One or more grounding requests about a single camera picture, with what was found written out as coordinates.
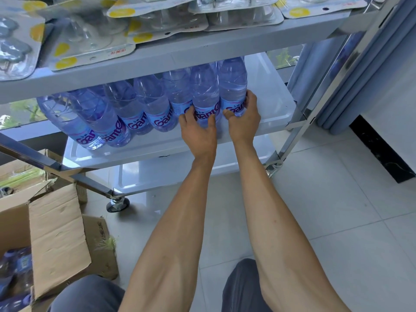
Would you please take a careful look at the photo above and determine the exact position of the cardboard box with green items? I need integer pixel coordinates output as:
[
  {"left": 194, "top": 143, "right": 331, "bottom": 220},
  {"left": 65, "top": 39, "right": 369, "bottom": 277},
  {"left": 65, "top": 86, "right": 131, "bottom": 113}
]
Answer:
[{"left": 0, "top": 149, "right": 88, "bottom": 205}]

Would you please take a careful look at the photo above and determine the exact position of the person's right forearm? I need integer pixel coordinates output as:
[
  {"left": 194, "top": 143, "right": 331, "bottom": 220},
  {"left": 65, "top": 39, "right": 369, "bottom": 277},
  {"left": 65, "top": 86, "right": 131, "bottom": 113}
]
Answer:
[{"left": 232, "top": 143, "right": 352, "bottom": 312}]

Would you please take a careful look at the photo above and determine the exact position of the row of water bottles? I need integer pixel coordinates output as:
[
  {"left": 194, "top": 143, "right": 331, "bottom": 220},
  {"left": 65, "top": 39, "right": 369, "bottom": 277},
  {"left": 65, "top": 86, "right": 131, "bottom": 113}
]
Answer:
[{"left": 36, "top": 67, "right": 195, "bottom": 150}]

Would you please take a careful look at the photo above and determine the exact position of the wrapped pack of bottles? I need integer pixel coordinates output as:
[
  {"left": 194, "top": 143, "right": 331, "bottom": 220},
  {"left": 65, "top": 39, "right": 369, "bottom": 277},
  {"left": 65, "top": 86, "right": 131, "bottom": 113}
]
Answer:
[{"left": 0, "top": 247, "right": 34, "bottom": 312}]

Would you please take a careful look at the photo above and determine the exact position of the white trolley tray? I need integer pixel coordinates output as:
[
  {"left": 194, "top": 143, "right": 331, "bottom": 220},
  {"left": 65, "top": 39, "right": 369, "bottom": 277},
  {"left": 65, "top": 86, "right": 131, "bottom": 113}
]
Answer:
[
  {"left": 114, "top": 135, "right": 280, "bottom": 196},
  {"left": 63, "top": 52, "right": 297, "bottom": 169}
]

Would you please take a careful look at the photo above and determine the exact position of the person's right leg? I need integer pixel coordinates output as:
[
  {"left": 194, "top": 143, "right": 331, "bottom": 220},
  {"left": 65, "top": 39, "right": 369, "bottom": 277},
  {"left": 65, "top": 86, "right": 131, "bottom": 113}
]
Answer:
[{"left": 222, "top": 258, "right": 273, "bottom": 312}]

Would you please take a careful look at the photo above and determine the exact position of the steel trolley frame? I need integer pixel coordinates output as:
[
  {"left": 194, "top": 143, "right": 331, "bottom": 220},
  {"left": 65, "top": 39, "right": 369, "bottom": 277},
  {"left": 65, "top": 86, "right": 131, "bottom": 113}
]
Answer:
[{"left": 0, "top": 0, "right": 410, "bottom": 197}]

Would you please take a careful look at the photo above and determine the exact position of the person's leg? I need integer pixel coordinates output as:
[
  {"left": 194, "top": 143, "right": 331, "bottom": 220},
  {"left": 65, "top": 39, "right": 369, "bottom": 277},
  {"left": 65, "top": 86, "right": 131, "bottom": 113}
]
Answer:
[
  {"left": 49, "top": 274, "right": 125, "bottom": 312},
  {"left": 222, "top": 258, "right": 273, "bottom": 312}
]

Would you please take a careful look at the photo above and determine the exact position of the clear water bottle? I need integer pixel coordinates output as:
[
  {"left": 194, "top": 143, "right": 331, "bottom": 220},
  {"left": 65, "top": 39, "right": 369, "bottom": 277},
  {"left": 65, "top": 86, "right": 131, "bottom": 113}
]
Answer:
[
  {"left": 190, "top": 62, "right": 222, "bottom": 128},
  {"left": 218, "top": 57, "right": 249, "bottom": 118}
]

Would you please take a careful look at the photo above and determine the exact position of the person's left forearm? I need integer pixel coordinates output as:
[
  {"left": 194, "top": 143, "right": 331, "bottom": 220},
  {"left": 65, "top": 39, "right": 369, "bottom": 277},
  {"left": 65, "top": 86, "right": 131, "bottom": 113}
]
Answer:
[{"left": 119, "top": 156, "right": 218, "bottom": 312}]

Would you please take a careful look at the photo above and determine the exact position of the person's left hand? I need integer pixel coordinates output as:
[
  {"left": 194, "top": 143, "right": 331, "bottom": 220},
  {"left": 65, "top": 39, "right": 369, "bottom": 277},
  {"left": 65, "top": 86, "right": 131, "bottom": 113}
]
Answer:
[{"left": 179, "top": 105, "right": 218, "bottom": 161}]

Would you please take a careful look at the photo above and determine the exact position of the grey trolley shelf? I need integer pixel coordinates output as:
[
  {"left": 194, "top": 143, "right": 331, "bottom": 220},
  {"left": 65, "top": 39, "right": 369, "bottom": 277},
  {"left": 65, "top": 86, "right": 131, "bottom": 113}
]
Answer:
[{"left": 0, "top": 10, "right": 371, "bottom": 104}]

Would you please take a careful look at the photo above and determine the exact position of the blue curtain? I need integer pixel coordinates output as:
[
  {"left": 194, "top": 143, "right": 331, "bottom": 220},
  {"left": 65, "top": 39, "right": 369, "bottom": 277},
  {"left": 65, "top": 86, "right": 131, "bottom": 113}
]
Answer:
[{"left": 286, "top": 0, "right": 416, "bottom": 135}]

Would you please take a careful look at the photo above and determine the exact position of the open cardboard box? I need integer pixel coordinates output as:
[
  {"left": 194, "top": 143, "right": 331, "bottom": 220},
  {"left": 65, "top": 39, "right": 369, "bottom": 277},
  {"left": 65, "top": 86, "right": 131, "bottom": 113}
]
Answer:
[{"left": 0, "top": 183, "right": 119, "bottom": 312}]

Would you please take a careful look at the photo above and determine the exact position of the pile of blister packs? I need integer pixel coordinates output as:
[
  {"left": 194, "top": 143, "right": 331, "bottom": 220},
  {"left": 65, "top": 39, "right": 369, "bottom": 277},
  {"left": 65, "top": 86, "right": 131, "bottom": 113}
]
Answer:
[{"left": 0, "top": 0, "right": 369, "bottom": 81}]

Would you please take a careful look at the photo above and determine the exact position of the black caster wheel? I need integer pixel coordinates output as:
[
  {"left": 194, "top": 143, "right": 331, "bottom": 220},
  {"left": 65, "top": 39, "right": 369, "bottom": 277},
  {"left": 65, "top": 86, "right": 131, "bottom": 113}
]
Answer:
[
  {"left": 265, "top": 161, "right": 283, "bottom": 178},
  {"left": 107, "top": 197, "right": 130, "bottom": 213}
]

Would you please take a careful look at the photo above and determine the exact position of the black baseboard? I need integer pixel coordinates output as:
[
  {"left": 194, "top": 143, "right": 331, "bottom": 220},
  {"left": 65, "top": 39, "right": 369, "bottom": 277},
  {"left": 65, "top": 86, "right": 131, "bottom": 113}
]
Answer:
[{"left": 349, "top": 115, "right": 416, "bottom": 184}]

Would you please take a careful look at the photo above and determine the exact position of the person's left leg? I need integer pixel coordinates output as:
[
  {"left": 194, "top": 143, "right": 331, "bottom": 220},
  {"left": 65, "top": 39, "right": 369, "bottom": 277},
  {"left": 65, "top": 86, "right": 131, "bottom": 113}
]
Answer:
[{"left": 49, "top": 274, "right": 125, "bottom": 312}]

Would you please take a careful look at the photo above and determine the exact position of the person's right hand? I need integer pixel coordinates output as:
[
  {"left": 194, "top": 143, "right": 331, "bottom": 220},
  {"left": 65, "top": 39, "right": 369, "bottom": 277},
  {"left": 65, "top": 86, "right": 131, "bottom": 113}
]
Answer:
[{"left": 223, "top": 90, "right": 262, "bottom": 147}]

